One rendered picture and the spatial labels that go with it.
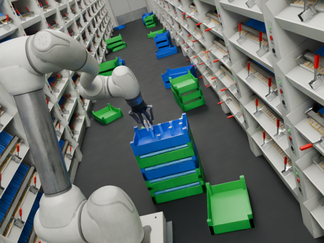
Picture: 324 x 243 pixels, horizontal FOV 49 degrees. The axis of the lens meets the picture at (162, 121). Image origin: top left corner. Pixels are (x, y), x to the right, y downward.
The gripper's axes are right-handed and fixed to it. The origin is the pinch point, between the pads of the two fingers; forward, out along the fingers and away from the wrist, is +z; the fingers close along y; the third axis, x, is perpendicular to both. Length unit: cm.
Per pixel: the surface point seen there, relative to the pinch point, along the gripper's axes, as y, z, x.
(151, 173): -4.3, 13.2, -22.3
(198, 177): 18.9, 21.3, -26.1
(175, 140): 13.5, -1.1, -15.6
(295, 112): 63, -41, -49
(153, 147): 1.7, -0.3, -15.9
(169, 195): 0.9, 27.8, -29.1
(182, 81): 15, 79, 111
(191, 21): 36, 43, 142
